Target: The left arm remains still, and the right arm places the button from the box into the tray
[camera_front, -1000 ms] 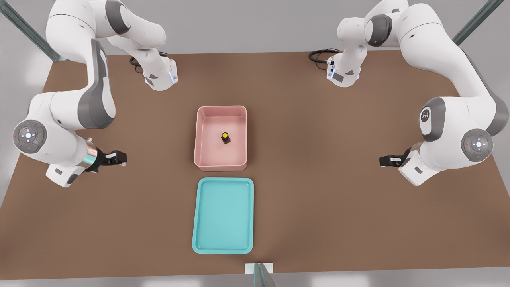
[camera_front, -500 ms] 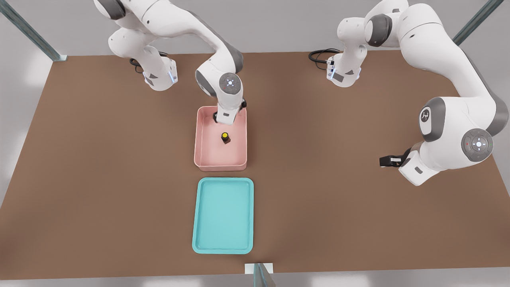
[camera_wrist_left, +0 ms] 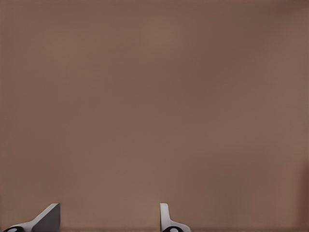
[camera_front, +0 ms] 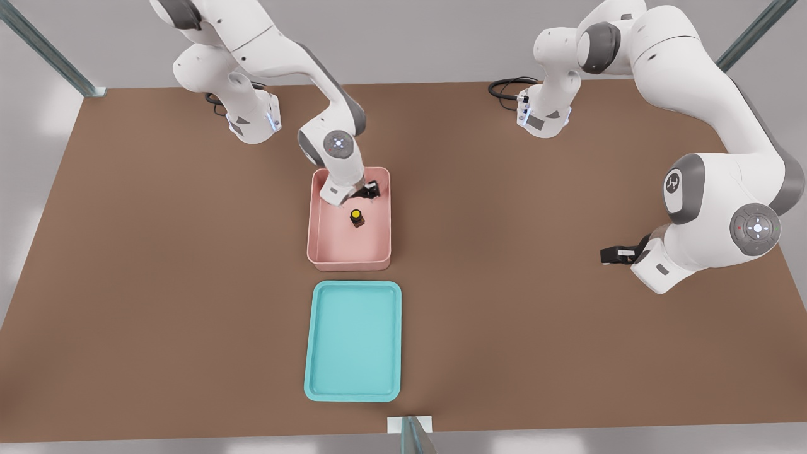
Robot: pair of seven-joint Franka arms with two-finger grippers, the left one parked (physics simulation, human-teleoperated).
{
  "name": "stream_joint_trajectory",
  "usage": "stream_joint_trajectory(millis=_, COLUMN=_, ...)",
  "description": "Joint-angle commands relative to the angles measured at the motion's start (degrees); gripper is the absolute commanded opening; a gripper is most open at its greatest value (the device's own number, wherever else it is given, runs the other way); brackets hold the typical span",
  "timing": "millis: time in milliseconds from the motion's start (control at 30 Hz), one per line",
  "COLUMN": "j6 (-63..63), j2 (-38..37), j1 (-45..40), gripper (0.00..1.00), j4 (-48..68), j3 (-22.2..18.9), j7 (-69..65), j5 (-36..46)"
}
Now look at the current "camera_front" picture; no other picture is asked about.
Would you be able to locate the yellow button on black base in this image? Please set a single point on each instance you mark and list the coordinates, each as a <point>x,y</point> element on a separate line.
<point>357,217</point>

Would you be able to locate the pink plastic box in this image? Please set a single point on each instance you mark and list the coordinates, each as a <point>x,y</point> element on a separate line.
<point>349,239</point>

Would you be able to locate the pale blue-green tray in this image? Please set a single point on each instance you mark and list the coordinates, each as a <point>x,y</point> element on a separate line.
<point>353,342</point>

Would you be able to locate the silver frame post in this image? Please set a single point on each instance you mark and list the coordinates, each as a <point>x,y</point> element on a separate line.
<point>753,31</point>
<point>413,434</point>
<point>47,50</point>

